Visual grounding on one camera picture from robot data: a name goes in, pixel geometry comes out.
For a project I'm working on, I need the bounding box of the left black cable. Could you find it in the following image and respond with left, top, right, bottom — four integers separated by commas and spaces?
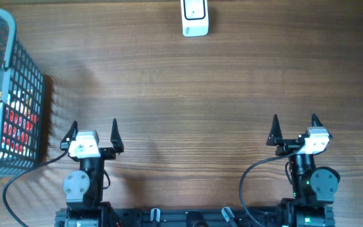
2, 149, 69, 227

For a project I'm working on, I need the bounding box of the white barcode scanner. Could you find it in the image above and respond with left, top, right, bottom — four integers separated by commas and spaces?
180, 0, 209, 37

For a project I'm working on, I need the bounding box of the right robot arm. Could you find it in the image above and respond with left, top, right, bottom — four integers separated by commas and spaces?
266, 114, 340, 227

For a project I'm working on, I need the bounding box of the black cable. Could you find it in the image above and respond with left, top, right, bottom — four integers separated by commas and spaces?
239, 145, 305, 227
2, 149, 69, 227

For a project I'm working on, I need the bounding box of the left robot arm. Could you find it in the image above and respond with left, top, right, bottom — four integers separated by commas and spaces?
54, 119, 124, 227

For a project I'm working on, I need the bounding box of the right black cable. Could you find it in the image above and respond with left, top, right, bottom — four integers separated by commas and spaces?
239, 145, 305, 227

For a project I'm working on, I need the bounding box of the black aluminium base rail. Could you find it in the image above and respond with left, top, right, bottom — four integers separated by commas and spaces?
54, 206, 336, 227

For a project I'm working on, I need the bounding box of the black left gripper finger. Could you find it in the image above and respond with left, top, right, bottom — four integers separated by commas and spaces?
60, 120, 78, 144
110, 118, 124, 153

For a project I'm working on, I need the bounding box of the grey plastic shopping basket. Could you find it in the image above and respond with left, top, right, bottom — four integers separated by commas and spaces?
0, 9, 45, 178

